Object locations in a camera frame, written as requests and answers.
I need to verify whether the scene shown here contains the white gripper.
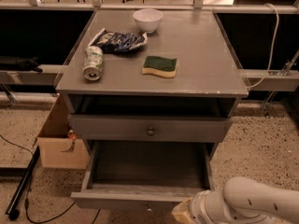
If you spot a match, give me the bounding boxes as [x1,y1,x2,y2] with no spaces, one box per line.
[171,190,226,224]

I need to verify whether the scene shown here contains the grey drawer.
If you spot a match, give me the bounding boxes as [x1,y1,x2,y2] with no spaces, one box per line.
[71,141,213,212]
[68,115,232,143]

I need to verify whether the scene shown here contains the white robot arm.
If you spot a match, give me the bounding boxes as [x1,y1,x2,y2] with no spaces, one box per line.
[172,177,299,224]

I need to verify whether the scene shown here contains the grey wooden drawer cabinet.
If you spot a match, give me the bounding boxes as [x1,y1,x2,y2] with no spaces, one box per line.
[55,8,249,161]

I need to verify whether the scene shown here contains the grey top drawer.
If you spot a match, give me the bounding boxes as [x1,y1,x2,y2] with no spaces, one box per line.
[68,115,232,143]

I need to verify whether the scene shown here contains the brown cardboard box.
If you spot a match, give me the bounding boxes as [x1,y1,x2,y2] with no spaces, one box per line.
[37,96,90,169]

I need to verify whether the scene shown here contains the green yellow sponge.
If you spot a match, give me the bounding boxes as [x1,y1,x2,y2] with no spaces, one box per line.
[142,56,177,78]

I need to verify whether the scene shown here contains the black metal bar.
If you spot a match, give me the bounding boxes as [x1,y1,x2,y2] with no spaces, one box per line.
[6,148,40,220]

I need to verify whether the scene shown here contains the crushed green white can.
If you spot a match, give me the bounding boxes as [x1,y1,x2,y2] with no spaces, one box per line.
[83,46,104,81]

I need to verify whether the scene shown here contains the crumpled blue chip bag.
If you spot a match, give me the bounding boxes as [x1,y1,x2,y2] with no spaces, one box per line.
[88,28,148,54]

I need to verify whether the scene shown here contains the white ceramic bowl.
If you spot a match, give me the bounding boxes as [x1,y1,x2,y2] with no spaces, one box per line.
[133,8,164,33]

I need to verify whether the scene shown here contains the black bag on shelf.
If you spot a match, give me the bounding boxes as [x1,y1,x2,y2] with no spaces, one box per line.
[0,56,43,73]

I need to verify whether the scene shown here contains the black floor cable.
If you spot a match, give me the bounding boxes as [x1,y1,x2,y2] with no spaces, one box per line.
[0,133,102,224]

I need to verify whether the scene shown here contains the white hanging cable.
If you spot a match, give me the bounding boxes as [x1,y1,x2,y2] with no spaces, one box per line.
[246,3,280,90]

